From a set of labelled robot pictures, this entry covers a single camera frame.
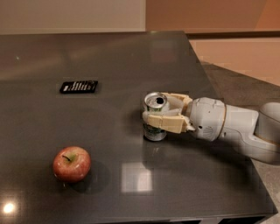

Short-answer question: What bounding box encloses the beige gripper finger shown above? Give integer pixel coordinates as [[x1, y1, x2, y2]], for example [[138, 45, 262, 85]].
[[162, 93, 193, 115], [143, 111, 195, 134]]

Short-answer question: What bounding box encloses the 7up soda can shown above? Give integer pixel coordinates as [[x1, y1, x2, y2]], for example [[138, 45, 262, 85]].
[[143, 92, 169, 142]]

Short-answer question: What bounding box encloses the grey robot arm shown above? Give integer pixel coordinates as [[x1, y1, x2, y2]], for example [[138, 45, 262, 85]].
[[143, 92, 280, 165]]

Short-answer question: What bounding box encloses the black remote control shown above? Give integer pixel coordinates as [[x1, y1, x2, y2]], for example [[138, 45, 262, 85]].
[[59, 80, 98, 94]]

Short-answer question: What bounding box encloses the red apple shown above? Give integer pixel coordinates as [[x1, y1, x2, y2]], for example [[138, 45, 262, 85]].
[[52, 146, 91, 183]]

